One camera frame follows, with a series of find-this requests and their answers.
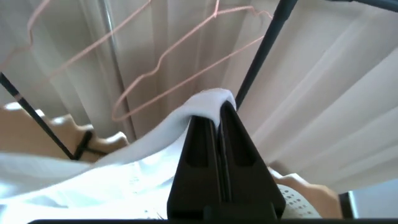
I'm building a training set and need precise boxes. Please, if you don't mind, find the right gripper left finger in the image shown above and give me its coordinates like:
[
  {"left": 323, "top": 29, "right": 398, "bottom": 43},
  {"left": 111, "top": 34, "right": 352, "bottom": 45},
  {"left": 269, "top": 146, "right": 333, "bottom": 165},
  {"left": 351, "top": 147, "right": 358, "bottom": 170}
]
[{"left": 167, "top": 114, "right": 223, "bottom": 220}]

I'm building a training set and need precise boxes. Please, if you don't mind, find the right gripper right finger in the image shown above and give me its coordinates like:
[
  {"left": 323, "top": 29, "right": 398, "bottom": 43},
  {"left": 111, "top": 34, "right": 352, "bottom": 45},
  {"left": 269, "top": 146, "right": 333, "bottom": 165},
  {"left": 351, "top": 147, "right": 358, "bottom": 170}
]
[{"left": 218, "top": 101, "right": 287, "bottom": 219}]

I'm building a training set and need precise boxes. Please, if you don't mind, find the white printed t-shirt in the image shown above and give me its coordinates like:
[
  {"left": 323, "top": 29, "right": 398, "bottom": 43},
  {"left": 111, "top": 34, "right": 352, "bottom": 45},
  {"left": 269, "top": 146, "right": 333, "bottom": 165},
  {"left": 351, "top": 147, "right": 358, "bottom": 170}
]
[{"left": 0, "top": 88, "right": 238, "bottom": 220}]

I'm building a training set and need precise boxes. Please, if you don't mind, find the pink clothes hanger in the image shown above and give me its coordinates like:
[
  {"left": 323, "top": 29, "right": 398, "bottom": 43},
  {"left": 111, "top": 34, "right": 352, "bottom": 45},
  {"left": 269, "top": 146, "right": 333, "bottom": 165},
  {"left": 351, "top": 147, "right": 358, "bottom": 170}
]
[
  {"left": 0, "top": 0, "right": 152, "bottom": 74},
  {"left": 111, "top": 0, "right": 274, "bottom": 123}
]

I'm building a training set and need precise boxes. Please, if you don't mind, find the white laundry basket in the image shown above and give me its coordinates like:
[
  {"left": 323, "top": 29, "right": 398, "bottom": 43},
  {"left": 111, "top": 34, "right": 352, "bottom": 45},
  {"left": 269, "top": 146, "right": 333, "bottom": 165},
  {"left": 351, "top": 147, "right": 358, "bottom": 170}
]
[{"left": 275, "top": 183, "right": 323, "bottom": 219}]

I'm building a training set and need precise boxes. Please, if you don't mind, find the black clothes rack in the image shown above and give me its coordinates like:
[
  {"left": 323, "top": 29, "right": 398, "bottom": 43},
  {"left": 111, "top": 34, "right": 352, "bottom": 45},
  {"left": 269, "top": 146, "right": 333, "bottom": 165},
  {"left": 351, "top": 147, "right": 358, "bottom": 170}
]
[{"left": 0, "top": 0, "right": 398, "bottom": 162}]

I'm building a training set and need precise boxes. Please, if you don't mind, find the beige curtain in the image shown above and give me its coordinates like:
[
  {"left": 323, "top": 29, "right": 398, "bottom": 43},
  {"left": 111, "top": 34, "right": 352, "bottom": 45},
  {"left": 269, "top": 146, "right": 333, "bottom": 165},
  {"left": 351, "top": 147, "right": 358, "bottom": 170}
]
[{"left": 0, "top": 0, "right": 398, "bottom": 194}]

